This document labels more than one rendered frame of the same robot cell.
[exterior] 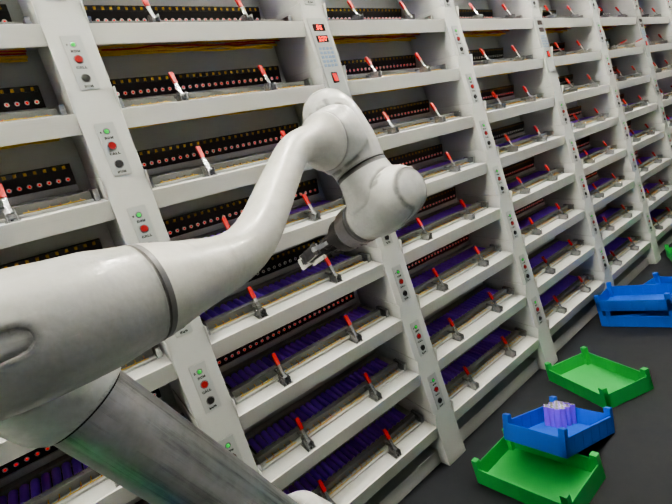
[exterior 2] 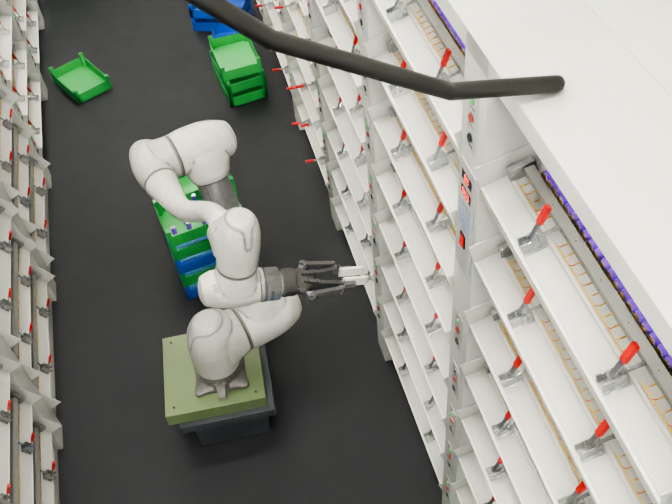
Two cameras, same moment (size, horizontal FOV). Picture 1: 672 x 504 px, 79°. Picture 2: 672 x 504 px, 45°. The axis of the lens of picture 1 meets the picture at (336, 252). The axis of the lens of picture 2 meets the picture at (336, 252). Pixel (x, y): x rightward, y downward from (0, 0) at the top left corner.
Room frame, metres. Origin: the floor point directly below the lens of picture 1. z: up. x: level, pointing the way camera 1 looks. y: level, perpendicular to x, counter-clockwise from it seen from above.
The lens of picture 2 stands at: (1.54, -1.22, 2.55)
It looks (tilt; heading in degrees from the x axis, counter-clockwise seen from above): 49 degrees down; 113
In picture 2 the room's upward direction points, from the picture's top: 7 degrees counter-clockwise
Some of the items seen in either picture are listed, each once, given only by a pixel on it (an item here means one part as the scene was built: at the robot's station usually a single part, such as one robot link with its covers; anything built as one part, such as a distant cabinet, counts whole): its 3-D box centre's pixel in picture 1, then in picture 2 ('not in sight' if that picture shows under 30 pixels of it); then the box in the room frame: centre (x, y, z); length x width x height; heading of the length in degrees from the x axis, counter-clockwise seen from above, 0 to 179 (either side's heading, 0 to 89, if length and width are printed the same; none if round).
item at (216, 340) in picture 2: not in sight; (214, 339); (0.53, 0.04, 0.41); 0.18 x 0.16 x 0.22; 50
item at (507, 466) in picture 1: (534, 468); not in sight; (1.15, -0.36, 0.04); 0.30 x 0.20 x 0.08; 33
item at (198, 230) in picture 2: not in sight; (198, 210); (0.19, 0.61, 0.36); 0.30 x 0.20 x 0.08; 42
